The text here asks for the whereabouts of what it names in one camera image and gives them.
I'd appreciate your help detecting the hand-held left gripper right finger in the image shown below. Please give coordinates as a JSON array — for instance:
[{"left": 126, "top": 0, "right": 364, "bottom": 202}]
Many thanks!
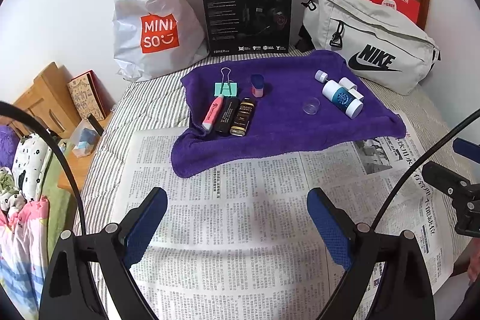
[{"left": 307, "top": 187, "right": 436, "bottom": 320}]

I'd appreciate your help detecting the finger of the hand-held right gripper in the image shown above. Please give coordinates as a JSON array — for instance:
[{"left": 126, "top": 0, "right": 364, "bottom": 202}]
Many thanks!
[
  {"left": 422, "top": 160, "right": 480, "bottom": 196},
  {"left": 452, "top": 137, "right": 480, "bottom": 160}
]

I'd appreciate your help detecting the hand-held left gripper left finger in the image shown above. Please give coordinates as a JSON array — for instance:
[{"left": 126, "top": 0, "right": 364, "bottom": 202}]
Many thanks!
[{"left": 39, "top": 187, "right": 168, "bottom": 320}]

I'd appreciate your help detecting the white blue bottle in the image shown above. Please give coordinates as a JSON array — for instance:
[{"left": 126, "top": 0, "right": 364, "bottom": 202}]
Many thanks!
[{"left": 322, "top": 79, "right": 364, "bottom": 120}]

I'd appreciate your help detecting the pink highlighter pen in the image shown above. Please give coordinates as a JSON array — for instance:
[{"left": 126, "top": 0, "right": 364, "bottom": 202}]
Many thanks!
[{"left": 202, "top": 96, "right": 227, "bottom": 130}]

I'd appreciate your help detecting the black lighter tube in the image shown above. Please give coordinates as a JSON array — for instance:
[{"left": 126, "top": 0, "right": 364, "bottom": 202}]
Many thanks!
[{"left": 215, "top": 97, "right": 241, "bottom": 136}]

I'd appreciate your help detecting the black and gold tube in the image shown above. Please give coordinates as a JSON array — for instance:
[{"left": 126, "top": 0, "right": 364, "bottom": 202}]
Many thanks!
[{"left": 229, "top": 97, "right": 257, "bottom": 138}]

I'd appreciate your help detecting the green binder clip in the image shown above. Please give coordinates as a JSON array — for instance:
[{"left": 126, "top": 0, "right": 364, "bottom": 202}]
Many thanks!
[{"left": 214, "top": 67, "right": 240, "bottom": 97}]

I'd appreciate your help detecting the newspaper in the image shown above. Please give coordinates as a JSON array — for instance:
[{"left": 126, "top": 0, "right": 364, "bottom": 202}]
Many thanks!
[{"left": 116, "top": 110, "right": 456, "bottom": 320}]

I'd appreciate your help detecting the green blanket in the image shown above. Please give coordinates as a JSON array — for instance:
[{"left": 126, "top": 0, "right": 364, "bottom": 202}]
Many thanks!
[{"left": 37, "top": 154, "right": 81, "bottom": 249}]

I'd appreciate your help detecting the purple towel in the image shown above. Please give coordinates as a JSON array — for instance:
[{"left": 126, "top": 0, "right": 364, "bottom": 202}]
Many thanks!
[{"left": 170, "top": 50, "right": 407, "bottom": 178}]

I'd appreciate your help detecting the clear box with blue item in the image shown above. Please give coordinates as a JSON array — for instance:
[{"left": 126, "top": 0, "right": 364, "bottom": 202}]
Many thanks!
[{"left": 70, "top": 118, "right": 103, "bottom": 158}]

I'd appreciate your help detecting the pink patterned blanket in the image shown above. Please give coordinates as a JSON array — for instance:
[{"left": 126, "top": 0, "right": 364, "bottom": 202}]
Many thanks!
[{"left": 0, "top": 196, "right": 50, "bottom": 310}]

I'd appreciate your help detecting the polka dot pillow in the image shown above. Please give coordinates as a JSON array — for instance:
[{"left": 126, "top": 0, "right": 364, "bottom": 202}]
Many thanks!
[{"left": 11, "top": 133, "right": 53, "bottom": 201}]

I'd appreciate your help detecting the patterned cover book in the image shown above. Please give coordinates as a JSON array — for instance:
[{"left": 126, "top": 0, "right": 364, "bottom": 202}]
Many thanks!
[{"left": 67, "top": 70, "right": 113, "bottom": 120}]

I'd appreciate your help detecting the grey waist bag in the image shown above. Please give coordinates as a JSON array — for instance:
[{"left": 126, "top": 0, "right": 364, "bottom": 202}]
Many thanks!
[{"left": 298, "top": 0, "right": 441, "bottom": 96}]

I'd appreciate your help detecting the purple plush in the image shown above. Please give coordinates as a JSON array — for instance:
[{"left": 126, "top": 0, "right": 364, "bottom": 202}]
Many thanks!
[{"left": 0, "top": 125, "right": 25, "bottom": 171}]

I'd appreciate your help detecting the wooden headboard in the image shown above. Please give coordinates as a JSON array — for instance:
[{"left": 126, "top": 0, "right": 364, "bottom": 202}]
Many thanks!
[{"left": 13, "top": 61, "right": 117, "bottom": 191}]

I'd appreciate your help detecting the white plastic shopping bag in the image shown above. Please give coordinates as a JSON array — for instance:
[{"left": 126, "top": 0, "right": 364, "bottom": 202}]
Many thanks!
[{"left": 112, "top": 0, "right": 210, "bottom": 82}]

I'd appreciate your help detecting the black headphone box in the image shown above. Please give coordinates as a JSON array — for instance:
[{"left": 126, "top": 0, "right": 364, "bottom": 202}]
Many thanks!
[{"left": 198, "top": 0, "right": 293, "bottom": 54}]

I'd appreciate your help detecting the black cable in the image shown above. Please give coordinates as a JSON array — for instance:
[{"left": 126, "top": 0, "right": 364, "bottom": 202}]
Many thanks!
[
  {"left": 330, "top": 108, "right": 480, "bottom": 320},
  {"left": 0, "top": 102, "right": 88, "bottom": 235}
]

